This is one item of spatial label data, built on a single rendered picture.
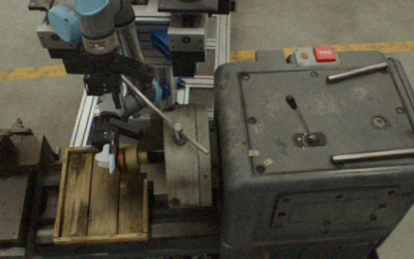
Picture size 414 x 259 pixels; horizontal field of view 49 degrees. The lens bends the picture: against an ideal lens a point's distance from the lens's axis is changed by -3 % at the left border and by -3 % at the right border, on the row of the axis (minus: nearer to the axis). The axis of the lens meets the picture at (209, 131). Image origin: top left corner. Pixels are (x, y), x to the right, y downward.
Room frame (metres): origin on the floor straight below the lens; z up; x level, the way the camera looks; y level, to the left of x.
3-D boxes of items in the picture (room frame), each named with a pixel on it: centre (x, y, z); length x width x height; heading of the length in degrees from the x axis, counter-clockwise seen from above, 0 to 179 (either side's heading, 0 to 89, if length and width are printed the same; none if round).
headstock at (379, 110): (0.82, -0.32, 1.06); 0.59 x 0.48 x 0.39; 94
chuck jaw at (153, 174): (0.67, 0.15, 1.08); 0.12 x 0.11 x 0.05; 4
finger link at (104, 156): (0.75, 0.32, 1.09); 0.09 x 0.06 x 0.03; 4
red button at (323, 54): (1.02, -0.35, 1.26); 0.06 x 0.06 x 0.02; 4
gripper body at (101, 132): (0.86, 0.33, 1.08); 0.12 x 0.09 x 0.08; 4
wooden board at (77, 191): (0.75, 0.36, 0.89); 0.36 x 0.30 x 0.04; 4
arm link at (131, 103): (1.03, 0.32, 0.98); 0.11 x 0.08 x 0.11; 132
